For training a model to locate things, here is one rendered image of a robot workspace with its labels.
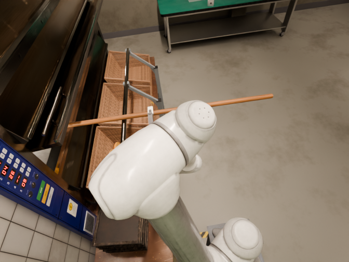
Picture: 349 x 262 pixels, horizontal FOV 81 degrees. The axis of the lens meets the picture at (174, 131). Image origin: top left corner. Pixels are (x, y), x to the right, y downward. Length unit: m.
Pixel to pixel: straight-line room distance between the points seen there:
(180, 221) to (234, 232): 0.36
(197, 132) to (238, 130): 2.36
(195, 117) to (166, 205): 0.20
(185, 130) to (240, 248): 0.57
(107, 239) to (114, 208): 1.00
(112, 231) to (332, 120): 2.86
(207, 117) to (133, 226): 1.05
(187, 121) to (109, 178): 0.19
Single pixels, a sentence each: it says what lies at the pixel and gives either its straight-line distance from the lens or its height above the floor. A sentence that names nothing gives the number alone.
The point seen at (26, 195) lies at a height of 1.36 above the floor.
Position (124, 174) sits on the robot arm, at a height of 1.78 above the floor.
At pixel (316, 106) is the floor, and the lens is 3.41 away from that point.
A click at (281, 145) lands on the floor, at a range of 2.77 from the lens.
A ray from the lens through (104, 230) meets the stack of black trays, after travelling 1.44.
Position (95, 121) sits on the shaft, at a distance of 1.37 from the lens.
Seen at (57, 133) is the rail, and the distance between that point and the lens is 1.08.
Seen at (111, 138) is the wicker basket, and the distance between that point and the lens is 1.95.
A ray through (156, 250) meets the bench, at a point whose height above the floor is 0.58.
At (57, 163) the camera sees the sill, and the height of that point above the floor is 1.17.
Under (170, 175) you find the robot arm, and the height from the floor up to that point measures 1.74.
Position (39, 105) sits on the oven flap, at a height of 1.47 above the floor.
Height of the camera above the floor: 2.13
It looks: 51 degrees down
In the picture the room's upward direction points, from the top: 7 degrees counter-clockwise
